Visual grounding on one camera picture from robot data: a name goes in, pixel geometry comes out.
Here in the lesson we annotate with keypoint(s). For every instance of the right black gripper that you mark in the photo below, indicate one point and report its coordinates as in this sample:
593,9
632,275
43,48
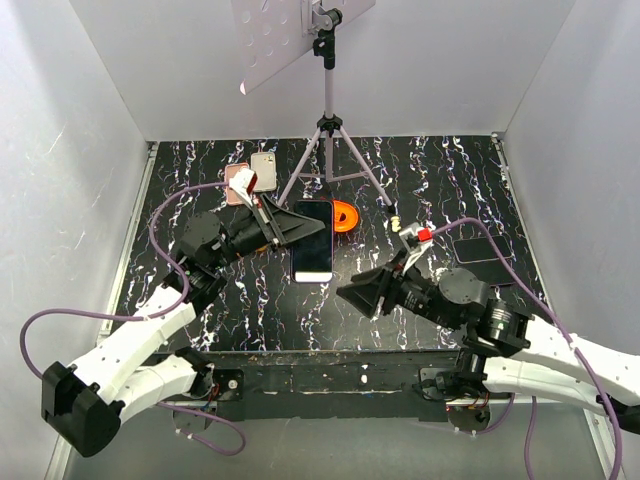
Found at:
363,291

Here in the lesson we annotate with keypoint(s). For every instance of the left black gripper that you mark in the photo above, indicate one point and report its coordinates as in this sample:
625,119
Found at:
285,226

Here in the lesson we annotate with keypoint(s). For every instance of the purple smartphone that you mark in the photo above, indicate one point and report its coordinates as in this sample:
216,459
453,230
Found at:
312,257

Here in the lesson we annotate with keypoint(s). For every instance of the phone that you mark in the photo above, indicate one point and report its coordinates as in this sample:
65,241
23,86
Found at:
264,166
236,193

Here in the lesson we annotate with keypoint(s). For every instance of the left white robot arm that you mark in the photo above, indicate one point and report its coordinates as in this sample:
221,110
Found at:
87,401

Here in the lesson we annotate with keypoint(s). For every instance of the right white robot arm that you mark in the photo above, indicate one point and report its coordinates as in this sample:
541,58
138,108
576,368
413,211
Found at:
504,348

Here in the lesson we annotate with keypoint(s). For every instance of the small cream plastic piece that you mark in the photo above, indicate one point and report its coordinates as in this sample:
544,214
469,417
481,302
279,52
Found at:
395,224

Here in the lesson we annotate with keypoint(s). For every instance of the lilac tripod stand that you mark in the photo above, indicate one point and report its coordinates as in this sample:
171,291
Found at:
275,34

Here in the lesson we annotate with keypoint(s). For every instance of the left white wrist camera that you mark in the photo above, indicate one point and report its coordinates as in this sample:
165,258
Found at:
250,183

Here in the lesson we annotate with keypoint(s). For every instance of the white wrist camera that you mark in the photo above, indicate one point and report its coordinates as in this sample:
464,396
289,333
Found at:
250,183
416,239

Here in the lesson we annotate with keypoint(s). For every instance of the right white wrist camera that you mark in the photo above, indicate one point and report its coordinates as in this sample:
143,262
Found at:
416,239

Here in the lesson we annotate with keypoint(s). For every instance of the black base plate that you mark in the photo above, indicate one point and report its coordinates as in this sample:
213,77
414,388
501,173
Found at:
328,384

